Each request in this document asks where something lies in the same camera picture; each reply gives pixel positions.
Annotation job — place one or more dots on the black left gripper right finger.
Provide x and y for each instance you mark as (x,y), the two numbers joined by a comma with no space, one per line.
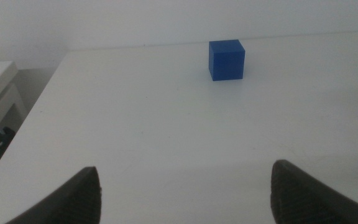
(300,199)

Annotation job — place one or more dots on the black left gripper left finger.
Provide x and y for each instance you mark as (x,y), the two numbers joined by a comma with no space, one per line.
(76,202)

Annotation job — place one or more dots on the blue cube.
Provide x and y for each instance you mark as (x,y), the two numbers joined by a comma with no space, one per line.
(227,60)

